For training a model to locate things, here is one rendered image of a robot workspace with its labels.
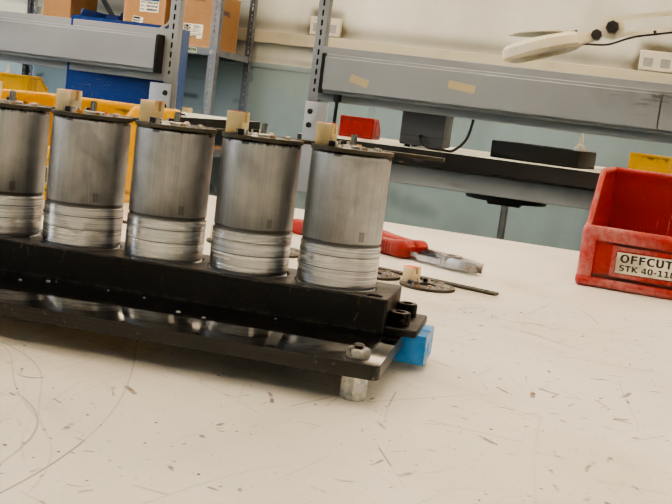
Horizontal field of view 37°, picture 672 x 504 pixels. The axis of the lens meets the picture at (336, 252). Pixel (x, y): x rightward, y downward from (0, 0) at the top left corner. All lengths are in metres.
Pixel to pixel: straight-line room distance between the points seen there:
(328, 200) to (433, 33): 4.44
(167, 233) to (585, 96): 2.23
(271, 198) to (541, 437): 0.11
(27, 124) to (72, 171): 0.02
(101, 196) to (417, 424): 0.13
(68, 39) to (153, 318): 2.64
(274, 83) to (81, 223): 4.58
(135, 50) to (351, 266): 2.53
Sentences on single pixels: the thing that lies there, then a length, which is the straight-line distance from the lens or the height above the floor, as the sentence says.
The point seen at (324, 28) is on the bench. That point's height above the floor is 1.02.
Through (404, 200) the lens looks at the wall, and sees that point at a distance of 4.73.
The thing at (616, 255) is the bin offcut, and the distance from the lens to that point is 0.53.
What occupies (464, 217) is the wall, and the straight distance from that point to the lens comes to 4.69.
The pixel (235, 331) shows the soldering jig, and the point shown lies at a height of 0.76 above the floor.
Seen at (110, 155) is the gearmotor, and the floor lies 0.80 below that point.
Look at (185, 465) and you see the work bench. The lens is 0.21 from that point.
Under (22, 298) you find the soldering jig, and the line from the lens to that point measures 0.29.
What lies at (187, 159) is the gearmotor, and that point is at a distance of 0.31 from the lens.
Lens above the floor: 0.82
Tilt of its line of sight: 8 degrees down
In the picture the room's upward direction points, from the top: 7 degrees clockwise
